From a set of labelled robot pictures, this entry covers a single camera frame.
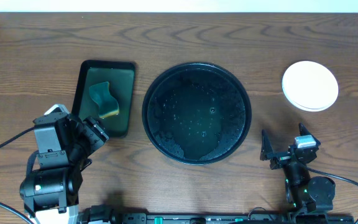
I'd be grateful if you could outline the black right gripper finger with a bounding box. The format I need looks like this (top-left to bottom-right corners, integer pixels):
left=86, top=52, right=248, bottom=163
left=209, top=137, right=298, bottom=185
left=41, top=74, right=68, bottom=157
left=298, top=123, right=311, bottom=136
left=260, top=129, right=274, bottom=161

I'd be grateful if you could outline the pink plate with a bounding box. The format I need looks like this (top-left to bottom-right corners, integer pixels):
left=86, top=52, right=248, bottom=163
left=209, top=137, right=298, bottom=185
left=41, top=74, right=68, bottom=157
left=282, top=61, right=339, bottom=112

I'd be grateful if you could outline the green yellow sponge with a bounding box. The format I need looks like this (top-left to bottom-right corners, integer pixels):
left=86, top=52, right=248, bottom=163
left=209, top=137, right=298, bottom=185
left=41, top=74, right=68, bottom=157
left=88, top=82, right=119, bottom=119

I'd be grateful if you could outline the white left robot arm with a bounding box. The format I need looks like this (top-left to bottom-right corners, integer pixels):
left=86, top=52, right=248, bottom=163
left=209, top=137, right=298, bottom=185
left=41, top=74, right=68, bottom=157
left=19, top=104, right=109, bottom=223

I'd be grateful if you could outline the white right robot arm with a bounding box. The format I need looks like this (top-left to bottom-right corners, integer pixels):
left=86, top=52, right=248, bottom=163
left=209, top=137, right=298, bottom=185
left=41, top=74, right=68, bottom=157
left=260, top=123, right=336, bottom=223

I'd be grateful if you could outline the black rectangular water tray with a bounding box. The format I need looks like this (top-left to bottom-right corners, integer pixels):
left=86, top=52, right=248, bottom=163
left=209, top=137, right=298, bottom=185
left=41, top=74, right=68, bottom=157
left=71, top=60, right=135, bottom=138

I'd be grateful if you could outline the round black tray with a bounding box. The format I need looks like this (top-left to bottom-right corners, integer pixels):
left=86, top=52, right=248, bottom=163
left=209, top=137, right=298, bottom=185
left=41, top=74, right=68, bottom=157
left=142, top=62, right=252, bottom=165

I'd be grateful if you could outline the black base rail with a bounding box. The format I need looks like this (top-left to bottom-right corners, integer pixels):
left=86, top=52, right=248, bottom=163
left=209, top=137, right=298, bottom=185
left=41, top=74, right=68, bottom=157
left=76, top=205, right=354, bottom=224

